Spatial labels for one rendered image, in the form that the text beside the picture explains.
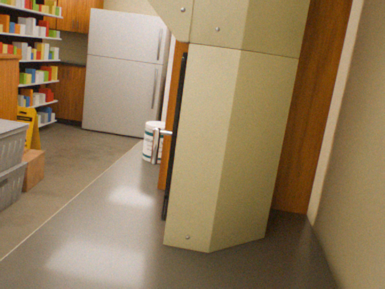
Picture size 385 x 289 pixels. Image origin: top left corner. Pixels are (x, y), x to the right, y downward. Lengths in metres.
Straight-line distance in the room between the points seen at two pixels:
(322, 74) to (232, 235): 0.55
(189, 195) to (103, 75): 5.23
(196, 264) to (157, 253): 0.09
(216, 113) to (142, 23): 5.09
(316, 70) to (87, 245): 0.80
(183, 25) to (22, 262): 0.59
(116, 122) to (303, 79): 5.02
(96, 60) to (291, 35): 5.25
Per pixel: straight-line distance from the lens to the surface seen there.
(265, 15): 0.90
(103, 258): 0.91
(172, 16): 0.87
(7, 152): 3.28
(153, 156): 0.95
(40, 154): 3.94
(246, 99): 0.89
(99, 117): 6.17
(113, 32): 6.03
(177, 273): 0.88
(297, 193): 1.31
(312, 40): 1.25
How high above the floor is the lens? 1.40
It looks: 13 degrees down
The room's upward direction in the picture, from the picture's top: 8 degrees clockwise
